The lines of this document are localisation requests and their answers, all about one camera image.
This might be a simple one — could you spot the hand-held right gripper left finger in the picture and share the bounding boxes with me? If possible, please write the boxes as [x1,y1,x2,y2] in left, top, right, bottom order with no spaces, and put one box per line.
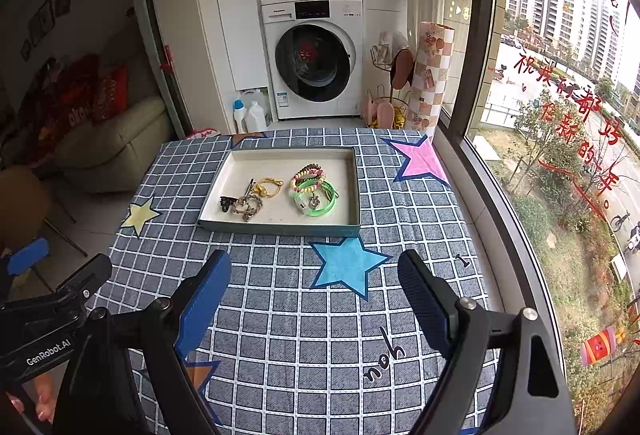
[52,249,233,435]

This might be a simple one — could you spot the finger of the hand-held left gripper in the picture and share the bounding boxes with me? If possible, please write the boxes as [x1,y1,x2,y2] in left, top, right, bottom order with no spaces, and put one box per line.
[6,237,51,278]
[52,253,113,310]

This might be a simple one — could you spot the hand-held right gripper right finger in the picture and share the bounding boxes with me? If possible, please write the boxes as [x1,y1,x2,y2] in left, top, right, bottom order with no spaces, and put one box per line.
[397,249,576,435]

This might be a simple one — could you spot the tan braided hair tie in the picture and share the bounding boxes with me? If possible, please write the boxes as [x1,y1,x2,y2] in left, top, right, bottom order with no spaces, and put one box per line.
[234,194,265,218]

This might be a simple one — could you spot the green jewelry tray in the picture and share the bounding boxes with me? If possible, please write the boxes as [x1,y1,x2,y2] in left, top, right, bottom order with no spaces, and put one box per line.
[197,146,362,238]

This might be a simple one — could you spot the green translucent bracelet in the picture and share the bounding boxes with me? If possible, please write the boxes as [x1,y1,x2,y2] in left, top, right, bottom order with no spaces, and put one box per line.
[293,180,341,218]

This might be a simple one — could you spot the multicolour spiral hair tie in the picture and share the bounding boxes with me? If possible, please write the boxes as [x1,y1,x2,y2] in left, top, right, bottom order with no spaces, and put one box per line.
[291,168,327,199]

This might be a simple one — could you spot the person's left hand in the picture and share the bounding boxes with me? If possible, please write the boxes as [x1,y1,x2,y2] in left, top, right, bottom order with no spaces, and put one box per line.
[5,377,58,423]

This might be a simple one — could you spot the grey checked star tablecloth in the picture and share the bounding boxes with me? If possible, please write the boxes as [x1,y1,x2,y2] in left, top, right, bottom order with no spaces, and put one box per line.
[87,128,501,435]

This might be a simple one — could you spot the cream sofa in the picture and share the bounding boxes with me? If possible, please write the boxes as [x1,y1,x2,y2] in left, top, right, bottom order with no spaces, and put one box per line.
[54,94,176,194]

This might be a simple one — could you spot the orange window sticker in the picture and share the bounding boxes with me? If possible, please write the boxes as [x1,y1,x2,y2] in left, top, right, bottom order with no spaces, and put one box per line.
[580,327,619,367]

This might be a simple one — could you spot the red cushion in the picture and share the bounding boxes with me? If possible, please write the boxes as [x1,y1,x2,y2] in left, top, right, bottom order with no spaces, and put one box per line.
[92,65,132,123]

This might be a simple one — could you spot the translucent detergent jug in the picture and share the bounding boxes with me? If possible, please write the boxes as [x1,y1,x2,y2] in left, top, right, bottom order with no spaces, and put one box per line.
[246,100,269,133]

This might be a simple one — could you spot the pink slippers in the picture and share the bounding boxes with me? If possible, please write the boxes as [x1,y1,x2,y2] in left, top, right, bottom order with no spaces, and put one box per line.
[367,97,397,129]

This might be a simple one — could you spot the white washing machine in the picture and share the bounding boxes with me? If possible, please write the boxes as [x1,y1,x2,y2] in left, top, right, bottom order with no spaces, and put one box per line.
[260,0,365,120]

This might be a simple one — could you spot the checkered rolled mat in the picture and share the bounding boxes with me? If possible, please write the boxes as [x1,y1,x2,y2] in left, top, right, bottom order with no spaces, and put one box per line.
[406,21,457,138]

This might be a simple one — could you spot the brown slipper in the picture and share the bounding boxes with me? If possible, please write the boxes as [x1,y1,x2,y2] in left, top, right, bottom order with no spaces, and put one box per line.
[391,48,415,90]

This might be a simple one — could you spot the white slipper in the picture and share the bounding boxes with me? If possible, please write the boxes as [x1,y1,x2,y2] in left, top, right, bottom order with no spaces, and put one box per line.
[376,31,412,62]

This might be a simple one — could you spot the yellow bead hair tie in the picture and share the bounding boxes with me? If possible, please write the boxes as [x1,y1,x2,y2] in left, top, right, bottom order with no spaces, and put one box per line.
[252,176,285,201]

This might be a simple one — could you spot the gold wire slipper rack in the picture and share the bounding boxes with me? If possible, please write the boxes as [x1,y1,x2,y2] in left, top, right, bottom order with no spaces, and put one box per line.
[367,32,417,129]

